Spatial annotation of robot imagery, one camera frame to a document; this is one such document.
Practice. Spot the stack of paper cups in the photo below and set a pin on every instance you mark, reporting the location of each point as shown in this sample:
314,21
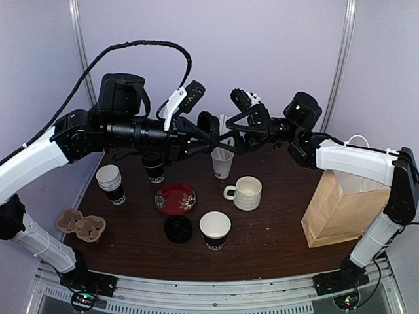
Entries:
109,179

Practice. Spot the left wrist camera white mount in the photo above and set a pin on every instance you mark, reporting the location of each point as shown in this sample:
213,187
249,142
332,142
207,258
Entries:
182,101

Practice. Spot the paper cup holding straws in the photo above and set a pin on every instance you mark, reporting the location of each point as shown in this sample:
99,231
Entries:
221,164

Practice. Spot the black white paper cup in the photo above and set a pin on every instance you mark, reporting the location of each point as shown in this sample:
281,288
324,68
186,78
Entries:
215,227
155,175

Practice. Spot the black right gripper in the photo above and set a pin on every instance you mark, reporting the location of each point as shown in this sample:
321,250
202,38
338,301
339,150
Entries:
260,129

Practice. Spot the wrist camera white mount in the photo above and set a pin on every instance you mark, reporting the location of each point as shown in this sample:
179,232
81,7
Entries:
182,101
246,102

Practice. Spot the cardboard cup carrier tray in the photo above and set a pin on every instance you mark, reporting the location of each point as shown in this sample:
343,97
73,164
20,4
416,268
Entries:
87,228

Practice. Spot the stack of black lids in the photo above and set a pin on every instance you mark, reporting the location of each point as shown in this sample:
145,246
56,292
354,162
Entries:
178,229

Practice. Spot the right aluminium wall post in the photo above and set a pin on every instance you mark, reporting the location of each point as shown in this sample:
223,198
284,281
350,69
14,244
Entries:
343,53

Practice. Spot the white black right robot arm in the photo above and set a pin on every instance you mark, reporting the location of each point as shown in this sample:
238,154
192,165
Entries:
396,169

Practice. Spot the brown paper bag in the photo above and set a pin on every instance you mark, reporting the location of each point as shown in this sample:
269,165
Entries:
354,188

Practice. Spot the cream ceramic mug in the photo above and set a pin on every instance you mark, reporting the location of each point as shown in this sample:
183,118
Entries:
245,194

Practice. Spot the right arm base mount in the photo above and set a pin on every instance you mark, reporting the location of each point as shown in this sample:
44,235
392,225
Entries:
342,284

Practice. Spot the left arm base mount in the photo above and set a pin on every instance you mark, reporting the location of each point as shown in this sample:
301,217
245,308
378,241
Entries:
86,287

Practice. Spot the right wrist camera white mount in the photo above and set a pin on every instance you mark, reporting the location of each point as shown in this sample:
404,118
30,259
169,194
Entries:
246,102

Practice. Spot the aluminium front rail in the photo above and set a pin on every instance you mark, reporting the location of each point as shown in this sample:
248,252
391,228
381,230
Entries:
295,294

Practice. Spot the aluminium wall post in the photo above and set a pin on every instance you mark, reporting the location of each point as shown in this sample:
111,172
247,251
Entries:
343,53
81,48

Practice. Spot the red floral plate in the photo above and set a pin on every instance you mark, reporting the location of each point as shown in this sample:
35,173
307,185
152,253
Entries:
175,199

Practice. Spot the bundle of white wrapped straws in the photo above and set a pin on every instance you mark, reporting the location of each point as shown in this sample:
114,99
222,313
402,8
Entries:
220,153

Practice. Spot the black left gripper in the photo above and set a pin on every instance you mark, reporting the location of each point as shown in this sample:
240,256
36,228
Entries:
181,131

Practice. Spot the left aluminium wall post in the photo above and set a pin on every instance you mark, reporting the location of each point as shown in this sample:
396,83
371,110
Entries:
81,48

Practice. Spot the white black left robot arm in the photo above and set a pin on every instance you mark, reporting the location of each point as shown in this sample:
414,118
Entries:
113,122

